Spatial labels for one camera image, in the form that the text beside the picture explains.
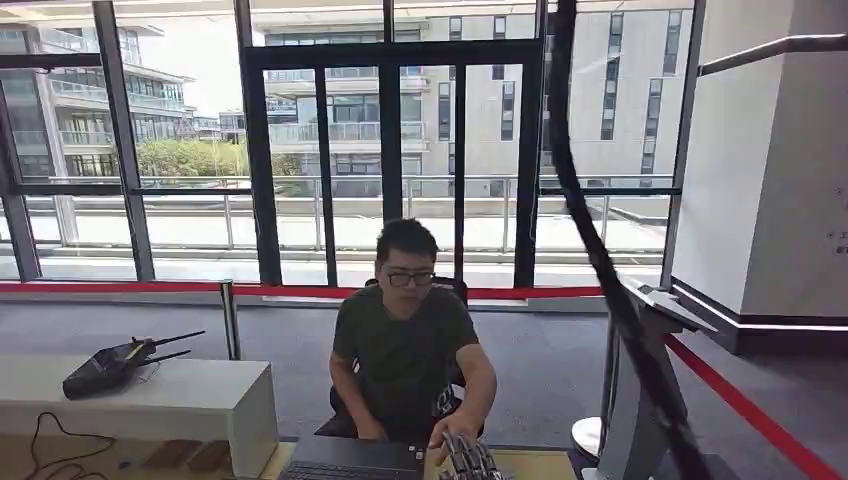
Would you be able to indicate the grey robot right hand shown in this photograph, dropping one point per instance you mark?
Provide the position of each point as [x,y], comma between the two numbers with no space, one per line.
[472,462]

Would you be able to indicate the person's left hand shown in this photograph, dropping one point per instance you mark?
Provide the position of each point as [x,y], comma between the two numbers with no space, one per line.
[452,434]

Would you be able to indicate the black office chair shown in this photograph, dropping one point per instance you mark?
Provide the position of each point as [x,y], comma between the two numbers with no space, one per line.
[457,381]

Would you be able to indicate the seated person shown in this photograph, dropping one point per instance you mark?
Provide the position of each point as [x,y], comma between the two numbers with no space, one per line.
[404,358]

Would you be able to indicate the dark laptop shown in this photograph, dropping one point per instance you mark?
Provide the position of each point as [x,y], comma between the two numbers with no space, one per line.
[358,460]

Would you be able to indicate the round white stanchion base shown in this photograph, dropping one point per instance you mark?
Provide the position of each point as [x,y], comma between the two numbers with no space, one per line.
[587,437]

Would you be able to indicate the long red barrier belt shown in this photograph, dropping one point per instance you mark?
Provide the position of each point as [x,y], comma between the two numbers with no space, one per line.
[530,292]

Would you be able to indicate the grey kiosk stand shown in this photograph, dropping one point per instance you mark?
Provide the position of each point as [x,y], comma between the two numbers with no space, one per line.
[629,424]

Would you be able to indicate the slanting red barrier belt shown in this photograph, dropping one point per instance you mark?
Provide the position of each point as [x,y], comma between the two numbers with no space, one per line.
[742,407]

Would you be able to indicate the white bench cabinet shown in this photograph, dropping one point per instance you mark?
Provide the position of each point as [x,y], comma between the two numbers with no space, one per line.
[166,404]

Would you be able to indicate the outdoor metal railing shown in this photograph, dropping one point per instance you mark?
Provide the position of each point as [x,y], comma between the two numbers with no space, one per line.
[228,212]

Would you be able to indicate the black router with antennas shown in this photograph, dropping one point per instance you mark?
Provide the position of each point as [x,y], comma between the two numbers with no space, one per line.
[106,371]

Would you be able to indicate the short red barrier belt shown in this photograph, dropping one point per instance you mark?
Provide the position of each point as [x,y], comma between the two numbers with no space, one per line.
[106,287]

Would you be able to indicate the silver stanchion post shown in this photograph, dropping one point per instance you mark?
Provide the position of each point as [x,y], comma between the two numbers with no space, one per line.
[230,324]

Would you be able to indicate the black glass door frame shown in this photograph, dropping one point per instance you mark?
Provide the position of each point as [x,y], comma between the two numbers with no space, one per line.
[392,132]

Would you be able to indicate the grey wall handrail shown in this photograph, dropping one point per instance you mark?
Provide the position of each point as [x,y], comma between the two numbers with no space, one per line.
[768,50]

